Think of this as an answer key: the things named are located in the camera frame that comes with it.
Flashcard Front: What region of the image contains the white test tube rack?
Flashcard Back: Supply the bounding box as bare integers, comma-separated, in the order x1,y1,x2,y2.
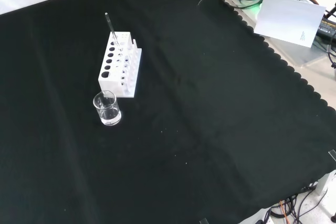
98,31,143,99

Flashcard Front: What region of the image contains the black bench cloth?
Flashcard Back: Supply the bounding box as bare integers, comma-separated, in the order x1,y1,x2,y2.
0,0,336,224

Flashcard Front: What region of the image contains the small clear glass beaker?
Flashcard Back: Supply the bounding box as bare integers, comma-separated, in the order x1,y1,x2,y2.
92,90,122,126

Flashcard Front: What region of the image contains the pale board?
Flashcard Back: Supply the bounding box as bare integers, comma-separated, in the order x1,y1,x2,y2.
254,0,327,49

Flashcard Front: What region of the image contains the black power adapter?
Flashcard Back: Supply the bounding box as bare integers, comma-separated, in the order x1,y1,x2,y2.
314,15,336,38

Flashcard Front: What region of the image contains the orange floor cable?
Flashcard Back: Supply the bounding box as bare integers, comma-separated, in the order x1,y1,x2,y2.
278,199,291,224

